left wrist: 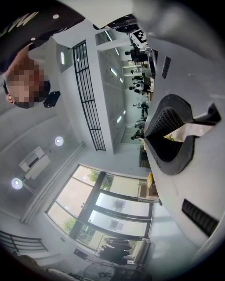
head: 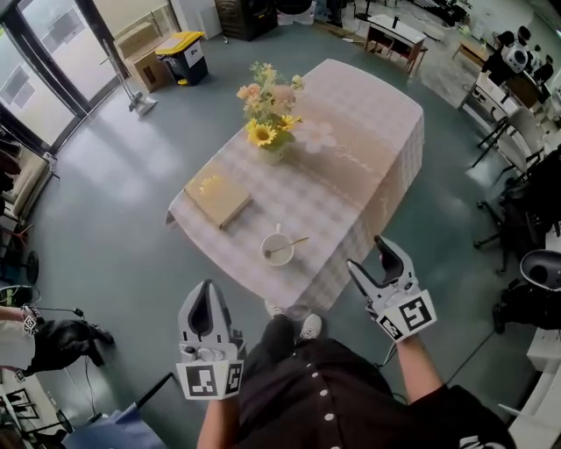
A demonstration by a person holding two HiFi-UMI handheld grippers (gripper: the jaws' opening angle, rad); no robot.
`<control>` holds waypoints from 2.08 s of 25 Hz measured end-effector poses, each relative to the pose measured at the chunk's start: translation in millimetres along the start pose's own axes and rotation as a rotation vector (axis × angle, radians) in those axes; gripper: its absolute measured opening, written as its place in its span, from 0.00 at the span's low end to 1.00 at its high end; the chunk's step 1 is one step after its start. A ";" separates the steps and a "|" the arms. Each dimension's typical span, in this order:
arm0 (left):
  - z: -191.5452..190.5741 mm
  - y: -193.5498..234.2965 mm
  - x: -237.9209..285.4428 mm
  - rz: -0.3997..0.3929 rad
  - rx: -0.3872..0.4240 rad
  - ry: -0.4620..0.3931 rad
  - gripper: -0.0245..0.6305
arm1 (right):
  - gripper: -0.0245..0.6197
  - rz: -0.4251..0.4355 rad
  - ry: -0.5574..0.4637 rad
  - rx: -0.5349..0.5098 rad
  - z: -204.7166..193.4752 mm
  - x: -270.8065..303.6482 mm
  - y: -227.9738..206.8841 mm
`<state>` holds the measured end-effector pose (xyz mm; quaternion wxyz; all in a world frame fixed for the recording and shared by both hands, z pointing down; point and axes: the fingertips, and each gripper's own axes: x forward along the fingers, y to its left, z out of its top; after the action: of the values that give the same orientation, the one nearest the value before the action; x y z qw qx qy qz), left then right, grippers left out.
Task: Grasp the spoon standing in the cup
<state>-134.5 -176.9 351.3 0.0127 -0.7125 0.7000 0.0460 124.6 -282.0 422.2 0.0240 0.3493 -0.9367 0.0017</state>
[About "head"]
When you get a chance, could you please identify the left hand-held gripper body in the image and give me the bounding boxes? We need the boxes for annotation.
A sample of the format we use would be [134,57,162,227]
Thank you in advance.
[174,339,245,402]

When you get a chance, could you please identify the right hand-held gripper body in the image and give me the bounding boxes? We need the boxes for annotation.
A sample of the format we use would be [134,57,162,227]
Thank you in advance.
[365,277,439,344]

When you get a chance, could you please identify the small gold spoon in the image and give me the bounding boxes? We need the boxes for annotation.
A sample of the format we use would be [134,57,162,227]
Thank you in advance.
[264,236,311,257]

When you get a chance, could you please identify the white cup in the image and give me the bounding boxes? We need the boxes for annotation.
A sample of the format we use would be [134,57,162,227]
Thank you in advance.
[259,223,296,267]

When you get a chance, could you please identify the person's right forearm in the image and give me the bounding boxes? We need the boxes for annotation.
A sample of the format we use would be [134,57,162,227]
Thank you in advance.
[395,334,444,405]

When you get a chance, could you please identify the person's left forearm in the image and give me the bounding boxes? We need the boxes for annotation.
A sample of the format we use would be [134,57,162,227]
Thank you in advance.
[195,396,242,449]

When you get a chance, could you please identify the person's black trousers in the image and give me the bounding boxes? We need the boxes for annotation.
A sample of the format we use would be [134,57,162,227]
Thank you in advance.
[242,312,300,383]

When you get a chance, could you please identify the person's right white shoe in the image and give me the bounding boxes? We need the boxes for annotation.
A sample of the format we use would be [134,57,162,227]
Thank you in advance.
[299,312,323,341]

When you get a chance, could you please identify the pink checked tablecloth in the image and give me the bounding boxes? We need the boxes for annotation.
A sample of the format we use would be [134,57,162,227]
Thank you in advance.
[165,58,425,315]

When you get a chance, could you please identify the blue cloth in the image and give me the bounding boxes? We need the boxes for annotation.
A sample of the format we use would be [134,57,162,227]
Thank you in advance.
[62,406,168,449]

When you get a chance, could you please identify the beige table runner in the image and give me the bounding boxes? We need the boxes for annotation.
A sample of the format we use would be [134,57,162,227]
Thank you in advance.
[280,103,423,212]

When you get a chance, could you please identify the person's black buttoned garment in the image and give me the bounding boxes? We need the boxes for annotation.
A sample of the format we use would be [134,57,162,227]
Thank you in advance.
[234,336,518,449]

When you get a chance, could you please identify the tan hardcover book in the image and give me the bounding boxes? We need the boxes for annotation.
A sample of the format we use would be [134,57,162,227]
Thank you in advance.
[182,170,254,231]

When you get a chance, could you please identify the black office chair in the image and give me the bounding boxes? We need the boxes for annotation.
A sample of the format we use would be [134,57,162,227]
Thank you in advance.
[472,147,561,274]

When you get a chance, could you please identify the dark dome-shaped device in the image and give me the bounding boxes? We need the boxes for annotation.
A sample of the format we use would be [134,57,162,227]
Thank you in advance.
[519,248,561,291]

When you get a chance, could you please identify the white flower-shaped coaster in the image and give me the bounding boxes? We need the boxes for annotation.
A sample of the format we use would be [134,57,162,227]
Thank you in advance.
[298,120,337,155]

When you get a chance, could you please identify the black round stand base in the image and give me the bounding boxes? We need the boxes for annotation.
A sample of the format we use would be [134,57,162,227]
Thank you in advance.
[25,249,41,284]

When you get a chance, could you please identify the grey chair with black legs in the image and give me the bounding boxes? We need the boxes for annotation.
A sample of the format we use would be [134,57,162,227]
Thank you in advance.
[470,103,547,177]

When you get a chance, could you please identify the pink and peach flower bouquet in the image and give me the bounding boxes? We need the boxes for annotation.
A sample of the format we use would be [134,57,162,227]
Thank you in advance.
[236,61,306,127]

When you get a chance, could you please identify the grey floor mop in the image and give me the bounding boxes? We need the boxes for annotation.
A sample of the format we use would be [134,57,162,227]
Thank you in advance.
[102,39,160,118]

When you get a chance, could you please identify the white-topped wooden side table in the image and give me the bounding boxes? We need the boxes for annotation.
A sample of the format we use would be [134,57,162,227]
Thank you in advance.
[364,13,430,75]

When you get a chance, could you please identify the cardboard box with dark print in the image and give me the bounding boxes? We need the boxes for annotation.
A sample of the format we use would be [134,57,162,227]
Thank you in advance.
[131,55,177,94]

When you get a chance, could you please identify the dark bin with yellow lid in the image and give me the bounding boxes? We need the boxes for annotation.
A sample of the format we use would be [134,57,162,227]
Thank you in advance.
[154,30,210,87]

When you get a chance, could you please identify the white washer with round door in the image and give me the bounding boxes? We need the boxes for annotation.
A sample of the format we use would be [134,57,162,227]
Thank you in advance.
[275,0,315,27]

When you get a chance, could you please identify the plain cardboard box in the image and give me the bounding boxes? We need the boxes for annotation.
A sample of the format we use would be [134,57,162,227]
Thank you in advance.
[114,21,170,61]

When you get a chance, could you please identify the black cabinet appliance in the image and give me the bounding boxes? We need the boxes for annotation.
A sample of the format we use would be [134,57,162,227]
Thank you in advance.
[215,0,279,43]

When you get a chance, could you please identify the glass door with black frame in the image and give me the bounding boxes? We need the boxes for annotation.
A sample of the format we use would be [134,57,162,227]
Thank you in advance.
[0,0,120,155]

